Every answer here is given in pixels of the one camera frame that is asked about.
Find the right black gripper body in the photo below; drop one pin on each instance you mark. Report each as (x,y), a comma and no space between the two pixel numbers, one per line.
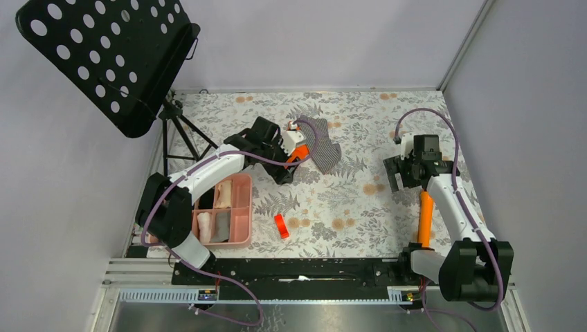
(394,165)

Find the floral tablecloth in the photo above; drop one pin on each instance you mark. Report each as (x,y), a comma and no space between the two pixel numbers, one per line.
(351,211)

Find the pink divided storage tray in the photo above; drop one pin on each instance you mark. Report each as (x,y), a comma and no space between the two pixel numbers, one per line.
(234,215)

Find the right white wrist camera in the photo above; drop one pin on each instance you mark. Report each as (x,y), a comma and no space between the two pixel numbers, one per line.
(406,145)

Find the grey striped underwear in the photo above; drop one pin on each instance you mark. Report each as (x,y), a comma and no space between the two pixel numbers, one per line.
(327,154)

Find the small red block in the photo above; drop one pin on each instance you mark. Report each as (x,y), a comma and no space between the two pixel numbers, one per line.
(281,226)

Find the orange underwear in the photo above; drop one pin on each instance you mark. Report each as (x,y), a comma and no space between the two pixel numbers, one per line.
(302,151)

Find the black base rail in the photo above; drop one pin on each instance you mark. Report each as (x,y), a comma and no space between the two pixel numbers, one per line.
(346,279)

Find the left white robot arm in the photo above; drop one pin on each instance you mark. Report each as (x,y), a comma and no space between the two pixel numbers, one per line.
(225,160)

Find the pink rolled cloth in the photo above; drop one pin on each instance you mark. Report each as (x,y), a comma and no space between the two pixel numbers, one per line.
(204,222)

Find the cream rolled cloth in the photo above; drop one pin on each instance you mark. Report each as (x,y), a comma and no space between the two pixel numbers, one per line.
(224,196)

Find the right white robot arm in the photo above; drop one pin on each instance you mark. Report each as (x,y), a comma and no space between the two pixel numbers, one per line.
(477,267)

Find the grey rolled cloth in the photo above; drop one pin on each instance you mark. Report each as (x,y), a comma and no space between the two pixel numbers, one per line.
(222,227)

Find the black perforated music stand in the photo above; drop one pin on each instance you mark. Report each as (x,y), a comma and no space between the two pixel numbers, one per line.
(124,56)

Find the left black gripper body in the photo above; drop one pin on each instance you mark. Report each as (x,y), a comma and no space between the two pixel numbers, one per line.
(274,151)

